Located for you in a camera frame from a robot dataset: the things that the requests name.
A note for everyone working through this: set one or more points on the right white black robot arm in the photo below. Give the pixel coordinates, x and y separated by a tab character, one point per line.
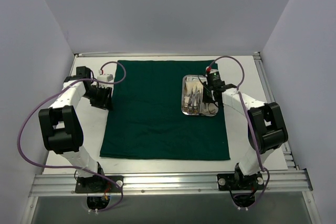
266	128

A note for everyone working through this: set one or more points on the green white suture packet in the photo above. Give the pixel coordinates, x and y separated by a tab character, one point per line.
192	78

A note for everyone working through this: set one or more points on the steel forceps clamp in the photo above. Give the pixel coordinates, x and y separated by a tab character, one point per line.
195	100

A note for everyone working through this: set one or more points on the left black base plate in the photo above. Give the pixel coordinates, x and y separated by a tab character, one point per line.
97	184

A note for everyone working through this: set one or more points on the back aluminium frame rail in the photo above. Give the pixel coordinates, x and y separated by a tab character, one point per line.
156	54

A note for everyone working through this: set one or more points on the aluminium frame rail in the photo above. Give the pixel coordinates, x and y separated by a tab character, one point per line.
270	98
281	181
156	54

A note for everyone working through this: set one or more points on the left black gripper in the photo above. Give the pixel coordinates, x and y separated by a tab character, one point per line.
102	96

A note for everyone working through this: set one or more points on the stainless steel instrument tray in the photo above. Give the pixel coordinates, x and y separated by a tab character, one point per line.
185	111

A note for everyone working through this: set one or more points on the cotton ball bag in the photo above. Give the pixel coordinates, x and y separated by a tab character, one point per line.
190	85

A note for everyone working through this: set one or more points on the dark green surgical cloth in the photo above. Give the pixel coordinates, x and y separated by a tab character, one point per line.
147	121

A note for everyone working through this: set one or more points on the front aluminium frame rail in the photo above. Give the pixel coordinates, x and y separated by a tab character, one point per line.
281	181

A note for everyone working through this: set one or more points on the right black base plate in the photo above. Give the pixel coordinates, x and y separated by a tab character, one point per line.
233	182

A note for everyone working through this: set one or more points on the right aluminium frame rail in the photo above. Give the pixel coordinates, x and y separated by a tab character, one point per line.
270	98

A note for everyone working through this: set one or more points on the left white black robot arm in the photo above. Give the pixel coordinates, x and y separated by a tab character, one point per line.
60	126

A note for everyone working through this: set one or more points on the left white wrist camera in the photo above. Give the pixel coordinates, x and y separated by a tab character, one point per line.
104	79

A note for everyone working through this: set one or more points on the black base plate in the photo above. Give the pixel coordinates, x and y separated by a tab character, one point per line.
233	182
97	184

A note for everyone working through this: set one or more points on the steel surgical scissors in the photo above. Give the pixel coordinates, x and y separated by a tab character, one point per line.
187	104

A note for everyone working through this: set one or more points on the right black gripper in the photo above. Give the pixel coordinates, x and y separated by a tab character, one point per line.
208	94

